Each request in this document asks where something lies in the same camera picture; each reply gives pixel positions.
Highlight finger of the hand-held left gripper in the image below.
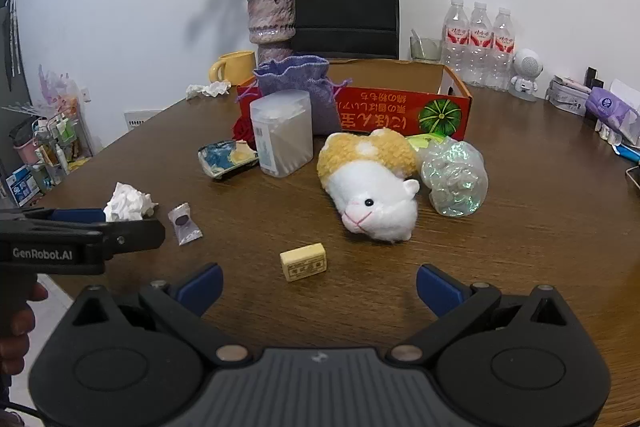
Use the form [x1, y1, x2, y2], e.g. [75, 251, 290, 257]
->
[0, 207, 107, 224]
[75, 217, 167, 262]

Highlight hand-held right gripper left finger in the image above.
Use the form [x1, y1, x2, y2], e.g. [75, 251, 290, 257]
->
[72, 263, 251, 367]

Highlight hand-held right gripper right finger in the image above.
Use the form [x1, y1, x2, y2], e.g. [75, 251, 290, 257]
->
[387, 264, 568, 365]

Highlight white tissue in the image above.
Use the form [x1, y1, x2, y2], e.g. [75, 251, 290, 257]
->
[186, 80, 232, 100]
[103, 182, 159, 223]

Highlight small clear candy wrapper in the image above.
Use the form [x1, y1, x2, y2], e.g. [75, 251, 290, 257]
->
[167, 202, 203, 247]

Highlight yellow eraser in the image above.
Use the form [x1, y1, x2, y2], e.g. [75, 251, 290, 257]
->
[279, 243, 327, 281]

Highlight iridescent plastic bag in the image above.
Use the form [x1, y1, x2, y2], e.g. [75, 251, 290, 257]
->
[420, 138, 489, 218]

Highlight white and yellow plush hamster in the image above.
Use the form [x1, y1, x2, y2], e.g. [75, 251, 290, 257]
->
[317, 129, 421, 243]

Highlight green snack packet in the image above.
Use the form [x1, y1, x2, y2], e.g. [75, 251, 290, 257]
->
[405, 133, 446, 152]

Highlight red artificial flower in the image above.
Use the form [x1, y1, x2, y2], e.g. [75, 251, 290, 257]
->
[232, 117, 257, 152]

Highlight translucent plastic swab container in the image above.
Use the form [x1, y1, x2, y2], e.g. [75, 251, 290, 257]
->
[249, 90, 314, 178]

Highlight red cardboard box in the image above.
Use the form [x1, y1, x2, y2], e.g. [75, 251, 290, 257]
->
[236, 59, 473, 142]

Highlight purple drawstring pouch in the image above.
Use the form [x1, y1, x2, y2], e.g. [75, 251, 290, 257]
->
[236, 55, 353, 136]

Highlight person's left hand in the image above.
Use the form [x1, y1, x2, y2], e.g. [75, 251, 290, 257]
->
[0, 282, 49, 378]

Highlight cluttered storage rack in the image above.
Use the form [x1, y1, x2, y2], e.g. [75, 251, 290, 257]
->
[0, 102, 94, 208]

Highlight cellophane wrapped bouquet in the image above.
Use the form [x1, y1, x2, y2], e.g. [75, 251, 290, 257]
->
[37, 64, 81, 118]

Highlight yellow mug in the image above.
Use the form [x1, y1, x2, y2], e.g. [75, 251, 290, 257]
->
[209, 51, 257, 86]

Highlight grey tin box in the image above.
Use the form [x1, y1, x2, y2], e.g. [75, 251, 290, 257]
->
[545, 76, 592, 116]

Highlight small white bottles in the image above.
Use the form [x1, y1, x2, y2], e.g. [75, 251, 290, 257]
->
[597, 122, 624, 146]

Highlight blue and white tube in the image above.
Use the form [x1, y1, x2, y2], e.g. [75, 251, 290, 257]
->
[612, 142, 640, 164]

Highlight white robot figurine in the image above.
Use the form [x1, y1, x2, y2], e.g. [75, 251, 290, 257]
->
[510, 48, 545, 102]

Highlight glass cup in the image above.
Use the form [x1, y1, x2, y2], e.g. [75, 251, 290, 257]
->
[410, 29, 444, 64]

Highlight purple tissue pack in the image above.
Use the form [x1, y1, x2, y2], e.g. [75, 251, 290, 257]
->
[585, 87, 640, 128]

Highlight mottled purple ceramic vase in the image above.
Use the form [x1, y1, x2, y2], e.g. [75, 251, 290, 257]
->
[246, 0, 297, 64]

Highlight white wall outlet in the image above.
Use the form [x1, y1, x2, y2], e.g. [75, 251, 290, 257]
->
[124, 111, 163, 130]

